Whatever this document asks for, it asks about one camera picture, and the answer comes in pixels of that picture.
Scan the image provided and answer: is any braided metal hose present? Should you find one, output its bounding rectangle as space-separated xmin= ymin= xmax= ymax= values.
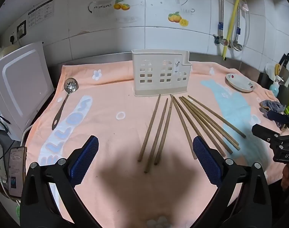
xmin=217 ymin=0 xmax=225 ymax=38
xmin=235 ymin=0 xmax=241 ymax=43

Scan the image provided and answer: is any white shallow dish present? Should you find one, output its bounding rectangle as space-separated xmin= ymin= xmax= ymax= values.
xmin=225 ymin=73 xmax=257 ymax=93

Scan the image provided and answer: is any white wall notice sticker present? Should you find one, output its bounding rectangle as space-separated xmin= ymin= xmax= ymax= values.
xmin=28 ymin=0 xmax=54 ymax=25

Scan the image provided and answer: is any smartphone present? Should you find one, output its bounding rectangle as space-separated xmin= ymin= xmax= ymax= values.
xmin=8 ymin=146 xmax=28 ymax=198

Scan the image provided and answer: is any white countertop appliance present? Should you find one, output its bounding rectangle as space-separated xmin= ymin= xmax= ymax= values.
xmin=0 ymin=41 xmax=55 ymax=141

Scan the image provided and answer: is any cream plastic utensil holder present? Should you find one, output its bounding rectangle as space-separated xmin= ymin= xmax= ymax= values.
xmin=131 ymin=49 xmax=191 ymax=97

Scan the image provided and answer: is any grey blue rag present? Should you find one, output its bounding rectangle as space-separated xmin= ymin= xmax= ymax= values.
xmin=259 ymin=100 xmax=285 ymax=121

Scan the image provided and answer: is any metal water valve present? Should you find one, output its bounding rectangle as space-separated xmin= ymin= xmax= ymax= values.
xmin=213 ymin=34 xmax=229 ymax=46
xmin=231 ymin=40 xmax=244 ymax=52

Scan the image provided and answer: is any white cable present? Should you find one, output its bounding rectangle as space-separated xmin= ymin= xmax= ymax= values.
xmin=21 ymin=125 xmax=33 ymax=148

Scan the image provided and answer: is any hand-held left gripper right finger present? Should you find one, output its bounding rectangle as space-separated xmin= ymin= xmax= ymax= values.
xmin=192 ymin=135 xmax=270 ymax=228

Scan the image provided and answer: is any person's right hand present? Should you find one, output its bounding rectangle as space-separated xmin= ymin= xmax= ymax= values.
xmin=281 ymin=164 xmax=289 ymax=191

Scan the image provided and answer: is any peach printed towel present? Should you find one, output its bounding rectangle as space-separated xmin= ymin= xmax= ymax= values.
xmin=24 ymin=60 xmax=289 ymax=228

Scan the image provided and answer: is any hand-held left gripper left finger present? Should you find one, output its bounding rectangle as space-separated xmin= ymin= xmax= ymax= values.
xmin=20 ymin=135 xmax=102 ymax=228

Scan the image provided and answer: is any black cable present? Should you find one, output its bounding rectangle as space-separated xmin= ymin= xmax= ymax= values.
xmin=0 ymin=113 xmax=12 ymax=133

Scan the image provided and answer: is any steel slotted spoon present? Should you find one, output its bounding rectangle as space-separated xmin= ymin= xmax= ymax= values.
xmin=51 ymin=77 xmax=79 ymax=131

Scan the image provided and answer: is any black knife rack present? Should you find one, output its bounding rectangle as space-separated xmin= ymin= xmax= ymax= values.
xmin=257 ymin=71 xmax=289 ymax=100

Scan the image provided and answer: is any clear plastic tube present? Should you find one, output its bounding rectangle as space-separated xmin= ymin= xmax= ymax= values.
xmin=240 ymin=0 xmax=251 ymax=44

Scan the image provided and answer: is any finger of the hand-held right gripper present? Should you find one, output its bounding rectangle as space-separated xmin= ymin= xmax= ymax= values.
xmin=268 ymin=110 xmax=289 ymax=130
xmin=251 ymin=123 xmax=282 ymax=146

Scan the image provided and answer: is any black wall socket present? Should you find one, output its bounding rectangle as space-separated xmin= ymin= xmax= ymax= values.
xmin=16 ymin=20 xmax=27 ymax=38

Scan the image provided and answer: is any row of wooden chopsticks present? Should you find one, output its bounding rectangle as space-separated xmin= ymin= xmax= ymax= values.
xmin=137 ymin=94 xmax=247 ymax=174

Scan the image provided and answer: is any yellow gas hose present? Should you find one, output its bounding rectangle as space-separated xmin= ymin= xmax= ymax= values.
xmin=222 ymin=0 xmax=242 ymax=61

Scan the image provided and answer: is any black handled kitchen knife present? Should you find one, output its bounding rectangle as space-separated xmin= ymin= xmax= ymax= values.
xmin=279 ymin=52 xmax=289 ymax=76

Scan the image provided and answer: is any blue dish soap bottle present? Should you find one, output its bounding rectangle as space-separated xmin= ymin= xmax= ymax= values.
xmin=269 ymin=75 xmax=284 ymax=98

